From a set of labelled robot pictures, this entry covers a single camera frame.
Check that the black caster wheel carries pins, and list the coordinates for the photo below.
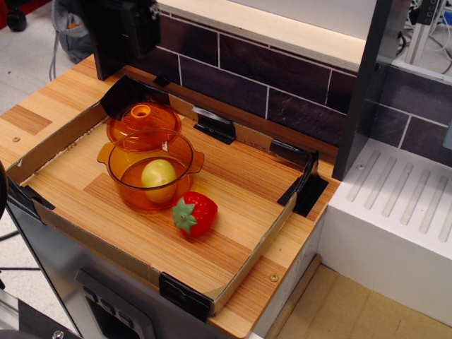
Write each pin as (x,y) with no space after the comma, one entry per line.
(16,20)

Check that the white toy sink drainboard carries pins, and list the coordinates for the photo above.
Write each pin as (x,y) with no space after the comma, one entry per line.
(388,228)

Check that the red toy strawberry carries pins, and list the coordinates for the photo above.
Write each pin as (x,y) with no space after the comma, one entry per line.
(194,213)

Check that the grey fabric bag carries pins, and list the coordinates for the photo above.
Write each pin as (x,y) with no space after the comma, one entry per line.
(70,31)

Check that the orange transparent pot lid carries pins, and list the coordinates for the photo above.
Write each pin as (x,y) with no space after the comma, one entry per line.
(139,116)

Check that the orange transparent plastic pot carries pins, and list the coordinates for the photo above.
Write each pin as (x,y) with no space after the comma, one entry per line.
(126,159)

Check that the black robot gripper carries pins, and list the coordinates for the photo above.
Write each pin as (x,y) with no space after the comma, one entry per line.
(141,21)

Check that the yellow toy potato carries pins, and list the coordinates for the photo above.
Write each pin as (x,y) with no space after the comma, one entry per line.
(158,175)

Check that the dark grey vertical post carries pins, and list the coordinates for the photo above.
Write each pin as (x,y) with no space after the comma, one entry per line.
(380,50)

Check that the cardboard fence with black tape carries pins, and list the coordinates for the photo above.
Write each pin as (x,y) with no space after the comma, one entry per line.
(50,143)

